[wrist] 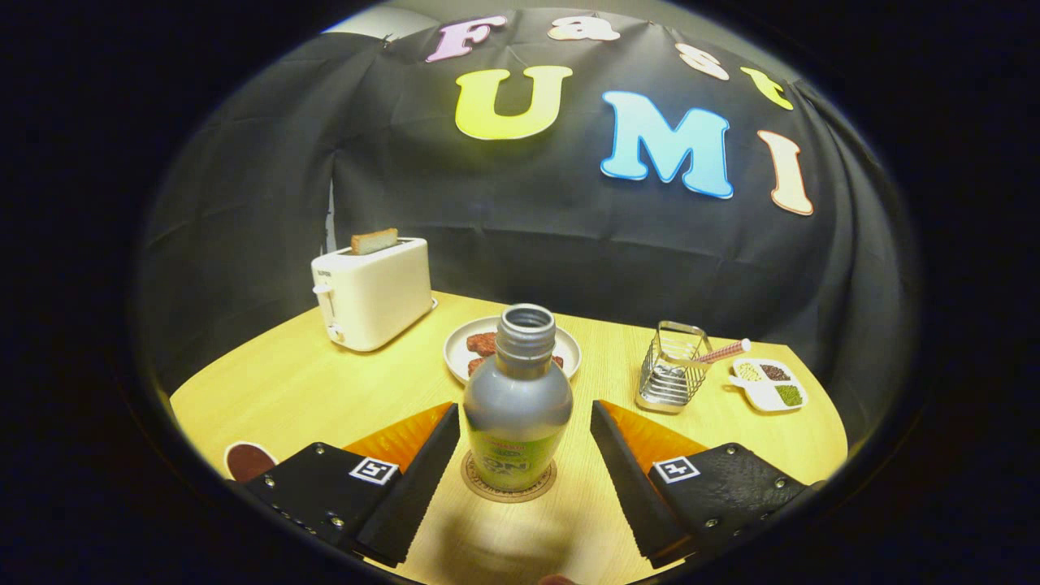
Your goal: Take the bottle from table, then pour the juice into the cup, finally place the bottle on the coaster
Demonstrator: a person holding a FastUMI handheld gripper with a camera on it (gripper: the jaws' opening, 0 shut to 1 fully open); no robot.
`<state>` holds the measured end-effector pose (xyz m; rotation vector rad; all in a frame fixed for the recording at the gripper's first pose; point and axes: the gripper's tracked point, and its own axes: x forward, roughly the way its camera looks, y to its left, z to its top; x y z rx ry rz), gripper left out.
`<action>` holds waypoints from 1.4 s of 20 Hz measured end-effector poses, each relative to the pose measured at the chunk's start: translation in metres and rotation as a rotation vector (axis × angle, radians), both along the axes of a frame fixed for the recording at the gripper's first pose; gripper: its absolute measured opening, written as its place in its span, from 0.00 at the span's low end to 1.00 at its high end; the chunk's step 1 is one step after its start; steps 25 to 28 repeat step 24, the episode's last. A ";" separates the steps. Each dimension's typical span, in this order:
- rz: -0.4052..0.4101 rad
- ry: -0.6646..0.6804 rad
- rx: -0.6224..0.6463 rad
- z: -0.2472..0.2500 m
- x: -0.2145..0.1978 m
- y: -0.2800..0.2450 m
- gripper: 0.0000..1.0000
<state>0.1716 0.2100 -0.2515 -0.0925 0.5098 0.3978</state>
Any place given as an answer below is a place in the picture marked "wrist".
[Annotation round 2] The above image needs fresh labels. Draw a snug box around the cream toaster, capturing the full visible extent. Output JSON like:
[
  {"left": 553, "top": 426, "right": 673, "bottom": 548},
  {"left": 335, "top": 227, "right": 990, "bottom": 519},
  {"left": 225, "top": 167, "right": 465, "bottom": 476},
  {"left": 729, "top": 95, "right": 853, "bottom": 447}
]
[{"left": 311, "top": 237, "right": 437, "bottom": 353}]

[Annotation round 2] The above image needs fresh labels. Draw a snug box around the pink striped straw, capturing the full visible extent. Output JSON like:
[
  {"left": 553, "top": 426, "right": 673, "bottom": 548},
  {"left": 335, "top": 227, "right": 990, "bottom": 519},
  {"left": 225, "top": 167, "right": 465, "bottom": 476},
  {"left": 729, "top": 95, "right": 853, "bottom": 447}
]
[{"left": 695, "top": 339, "right": 752, "bottom": 365}]

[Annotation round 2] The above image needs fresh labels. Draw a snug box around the metal wire basket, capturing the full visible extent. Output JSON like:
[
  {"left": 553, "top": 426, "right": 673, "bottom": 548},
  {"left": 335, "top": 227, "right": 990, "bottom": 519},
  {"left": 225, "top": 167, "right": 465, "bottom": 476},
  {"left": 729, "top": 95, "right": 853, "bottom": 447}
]
[{"left": 635, "top": 321, "right": 714, "bottom": 414}]

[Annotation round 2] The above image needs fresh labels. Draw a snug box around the round cork coaster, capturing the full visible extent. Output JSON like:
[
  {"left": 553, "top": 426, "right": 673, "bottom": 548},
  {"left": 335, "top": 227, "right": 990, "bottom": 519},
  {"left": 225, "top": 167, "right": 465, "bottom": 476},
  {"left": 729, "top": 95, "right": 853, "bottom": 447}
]
[{"left": 461, "top": 451, "right": 558, "bottom": 504}]

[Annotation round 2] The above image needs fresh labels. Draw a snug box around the white divided bean dish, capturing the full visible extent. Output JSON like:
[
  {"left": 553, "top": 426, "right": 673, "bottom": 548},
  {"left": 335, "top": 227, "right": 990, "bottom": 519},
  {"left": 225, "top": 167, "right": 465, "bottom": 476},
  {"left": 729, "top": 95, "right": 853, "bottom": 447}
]
[{"left": 729, "top": 357, "right": 809, "bottom": 413}]

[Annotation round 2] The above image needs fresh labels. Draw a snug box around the beige cup with wooden handle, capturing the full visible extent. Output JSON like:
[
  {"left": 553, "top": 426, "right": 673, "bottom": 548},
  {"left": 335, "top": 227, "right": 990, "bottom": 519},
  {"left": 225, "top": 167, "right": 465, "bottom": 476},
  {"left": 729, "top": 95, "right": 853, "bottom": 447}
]
[{"left": 223, "top": 441, "right": 279, "bottom": 483}]

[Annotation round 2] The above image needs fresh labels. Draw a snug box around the white round plate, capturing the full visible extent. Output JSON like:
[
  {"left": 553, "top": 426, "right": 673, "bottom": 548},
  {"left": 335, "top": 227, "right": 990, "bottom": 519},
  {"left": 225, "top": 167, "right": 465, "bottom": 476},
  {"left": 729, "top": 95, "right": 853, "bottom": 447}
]
[{"left": 444, "top": 316, "right": 583, "bottom": 385}]

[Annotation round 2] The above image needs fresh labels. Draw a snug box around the silver bottle with green label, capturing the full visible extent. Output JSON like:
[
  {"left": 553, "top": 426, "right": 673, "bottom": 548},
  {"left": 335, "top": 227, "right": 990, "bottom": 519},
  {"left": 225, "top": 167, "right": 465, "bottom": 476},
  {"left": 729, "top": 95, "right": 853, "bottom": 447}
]
[{"left": 462, "top": 304, "right": 574, "bottom": 492}]

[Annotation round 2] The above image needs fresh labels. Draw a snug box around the toast slice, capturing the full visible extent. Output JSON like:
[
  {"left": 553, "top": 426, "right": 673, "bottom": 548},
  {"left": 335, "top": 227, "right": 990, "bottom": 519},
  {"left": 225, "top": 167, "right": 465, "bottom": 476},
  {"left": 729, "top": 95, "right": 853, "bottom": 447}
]
[{"left": 351, "top": 228, "right": 400, "bottom": 256}]

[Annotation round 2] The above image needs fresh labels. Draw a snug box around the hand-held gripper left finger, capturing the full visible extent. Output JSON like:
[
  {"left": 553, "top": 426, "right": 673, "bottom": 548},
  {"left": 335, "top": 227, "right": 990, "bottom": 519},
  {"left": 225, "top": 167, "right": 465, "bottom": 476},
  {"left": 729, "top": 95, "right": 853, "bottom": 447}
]
[{"left": 242, "top": 401, "right": 462, "bottom": 568}]

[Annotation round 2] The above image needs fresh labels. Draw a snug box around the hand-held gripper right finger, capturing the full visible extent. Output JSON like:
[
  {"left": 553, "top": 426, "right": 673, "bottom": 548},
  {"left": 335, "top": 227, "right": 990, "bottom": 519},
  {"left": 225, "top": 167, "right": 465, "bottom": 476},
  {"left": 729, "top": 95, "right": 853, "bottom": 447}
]
[{"left": 591, "top": 400, "right": 817, "bottom": 570}]

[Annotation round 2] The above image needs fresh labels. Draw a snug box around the wooden table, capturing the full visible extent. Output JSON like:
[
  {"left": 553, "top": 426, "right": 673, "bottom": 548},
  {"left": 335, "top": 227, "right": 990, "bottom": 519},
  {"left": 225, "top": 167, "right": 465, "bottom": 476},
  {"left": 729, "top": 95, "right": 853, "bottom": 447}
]
[{"left": 169, "top": 291, "right": 848, "bottom": 585}]

